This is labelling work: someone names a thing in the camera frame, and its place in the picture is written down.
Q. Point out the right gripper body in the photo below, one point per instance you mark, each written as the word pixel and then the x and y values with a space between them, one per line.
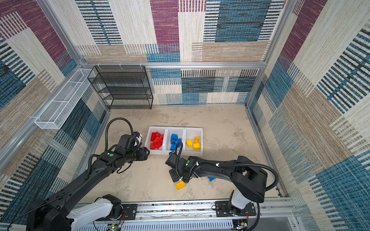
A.
pixel 176 174

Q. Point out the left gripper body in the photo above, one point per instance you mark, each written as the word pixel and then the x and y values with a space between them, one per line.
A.
pixel 140 154

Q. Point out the yellow large lego brick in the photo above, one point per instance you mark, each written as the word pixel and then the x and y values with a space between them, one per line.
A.
pixel 189 143

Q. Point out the yellow lego brick studs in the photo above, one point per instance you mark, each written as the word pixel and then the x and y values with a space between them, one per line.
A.
pixel 196 146

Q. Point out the long red lego brick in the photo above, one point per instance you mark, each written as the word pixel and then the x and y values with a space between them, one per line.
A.
pixel 154 135

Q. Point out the red sloped lego brick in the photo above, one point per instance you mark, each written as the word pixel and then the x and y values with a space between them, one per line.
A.
pixel 157 143

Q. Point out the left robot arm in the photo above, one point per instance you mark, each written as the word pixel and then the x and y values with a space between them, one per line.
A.
pixel 54 211

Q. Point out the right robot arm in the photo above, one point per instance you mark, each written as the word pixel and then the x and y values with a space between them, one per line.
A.
pixel 248 177

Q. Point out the yellow flat lego plate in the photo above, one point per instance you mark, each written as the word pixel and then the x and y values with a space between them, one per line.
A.
pixel 180 185

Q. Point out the blue lego brick open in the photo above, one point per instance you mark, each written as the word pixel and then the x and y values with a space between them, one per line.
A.
pixel 173 147

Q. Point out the white left plastic bin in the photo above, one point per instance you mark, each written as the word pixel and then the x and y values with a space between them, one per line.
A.
pixel 152 129

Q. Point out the white plastic bin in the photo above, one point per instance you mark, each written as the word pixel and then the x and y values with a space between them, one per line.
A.
pixel 152 129
pixel 193 142
pixel 173 130

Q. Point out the yellow lego brick right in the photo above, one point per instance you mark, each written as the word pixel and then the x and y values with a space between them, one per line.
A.
pixel 196 139

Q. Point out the white right plastic bin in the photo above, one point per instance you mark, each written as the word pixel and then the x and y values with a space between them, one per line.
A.
pixel 193 142

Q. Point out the white middle plastic bin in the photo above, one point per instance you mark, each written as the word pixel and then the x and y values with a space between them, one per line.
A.
pixel 173 130

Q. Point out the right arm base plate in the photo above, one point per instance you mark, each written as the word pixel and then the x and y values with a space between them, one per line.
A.
pixel 225 209

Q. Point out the black wire mesh shelf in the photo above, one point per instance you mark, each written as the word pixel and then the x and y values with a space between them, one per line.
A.
pixel 122 86

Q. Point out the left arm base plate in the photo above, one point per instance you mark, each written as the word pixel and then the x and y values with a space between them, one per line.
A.
pixel 128 212

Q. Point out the white wire wall basket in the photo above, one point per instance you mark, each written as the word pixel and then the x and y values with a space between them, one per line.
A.
pixel 61 106

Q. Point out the aluminium mounting rail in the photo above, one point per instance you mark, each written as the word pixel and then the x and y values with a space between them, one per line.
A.
pixel 275 214

